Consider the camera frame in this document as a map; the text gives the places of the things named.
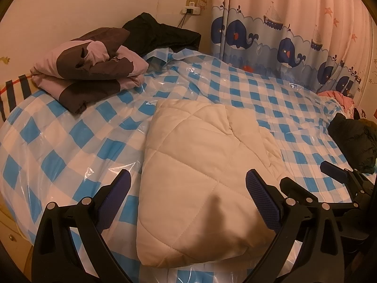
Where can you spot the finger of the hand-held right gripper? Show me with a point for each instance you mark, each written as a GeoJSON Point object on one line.
{"type": "Point", "coordinates": [332, 169]}
{"type": "Point", "coordinates": [294, 187]}

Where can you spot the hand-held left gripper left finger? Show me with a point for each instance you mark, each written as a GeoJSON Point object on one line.
{"type": "Point", "coordinates": [119, 188]}

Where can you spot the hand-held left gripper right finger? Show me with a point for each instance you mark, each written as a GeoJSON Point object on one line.
{"type": "Point", "coordinates": [262, 200]}

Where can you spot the cream quilted blanket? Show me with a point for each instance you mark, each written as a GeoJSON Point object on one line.
{"type": "Point", "coordinates": [191, 168]}

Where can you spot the dark puffer jacket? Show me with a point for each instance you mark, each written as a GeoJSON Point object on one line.
{"type": "Point", "coordinates": [350, 141]}

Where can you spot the blue checkered bed cover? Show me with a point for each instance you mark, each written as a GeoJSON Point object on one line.
{"type": "Point", "coordinates": [73, 141]}

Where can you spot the pink cloth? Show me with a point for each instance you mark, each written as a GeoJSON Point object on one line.
{"type": "Point", "coordinates": [341, 98]}

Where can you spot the pink and brown folded blanket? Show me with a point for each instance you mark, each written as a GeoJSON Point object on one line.
{"type": "Point", "coordinates": [97, 76]}

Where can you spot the wooden drawer cabinet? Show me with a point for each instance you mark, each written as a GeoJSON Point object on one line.
{"type": "Point", "coordinates": [11, 233]}

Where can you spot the striped pillow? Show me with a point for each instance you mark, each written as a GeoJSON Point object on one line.
{"type": "Point", "coordinates": [17, 94]}

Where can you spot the black jacket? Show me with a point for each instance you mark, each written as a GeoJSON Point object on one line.
{"type": "Point", "coordinates": [159, 35]}

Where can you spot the whale print curtain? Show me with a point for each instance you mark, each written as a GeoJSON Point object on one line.
{"type": "Point", "coordinates": [294, 6]}

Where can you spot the white wall socket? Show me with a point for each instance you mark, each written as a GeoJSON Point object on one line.
{"type": "Point", "coordinates": [192, 7]}

